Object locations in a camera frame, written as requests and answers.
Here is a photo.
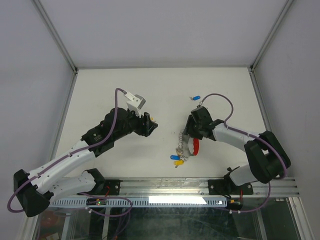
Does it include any white slotted cable duct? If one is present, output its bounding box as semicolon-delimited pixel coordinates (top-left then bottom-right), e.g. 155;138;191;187
49;195;228;209

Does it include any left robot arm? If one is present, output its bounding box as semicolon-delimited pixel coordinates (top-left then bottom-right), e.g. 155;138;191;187
13;107;158;218

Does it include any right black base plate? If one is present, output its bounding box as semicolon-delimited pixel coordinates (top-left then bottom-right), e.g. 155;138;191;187
207;179;254;196

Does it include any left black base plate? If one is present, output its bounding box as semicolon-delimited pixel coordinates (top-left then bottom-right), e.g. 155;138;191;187
86;178;122;196

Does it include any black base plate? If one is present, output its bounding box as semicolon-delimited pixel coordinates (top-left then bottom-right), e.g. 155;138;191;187
86;178;122;196
207;179;254;196

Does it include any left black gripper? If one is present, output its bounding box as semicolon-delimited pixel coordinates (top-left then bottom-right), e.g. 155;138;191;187
113;108;157;141

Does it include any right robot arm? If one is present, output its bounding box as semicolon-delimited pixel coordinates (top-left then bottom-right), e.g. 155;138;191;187
182;106;291;195

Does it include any blue tag key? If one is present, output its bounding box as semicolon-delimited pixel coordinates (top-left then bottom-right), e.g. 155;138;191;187
170;155;180;161
190;95;201;101

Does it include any aluminium mounting rail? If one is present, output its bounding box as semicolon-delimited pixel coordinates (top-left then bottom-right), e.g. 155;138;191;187
118;177;300;198

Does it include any red handle keyring holder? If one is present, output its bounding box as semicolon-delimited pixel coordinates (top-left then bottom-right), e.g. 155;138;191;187
176;130;197;161

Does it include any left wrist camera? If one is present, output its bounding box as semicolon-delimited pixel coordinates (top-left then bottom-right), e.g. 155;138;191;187
124;91;146;118

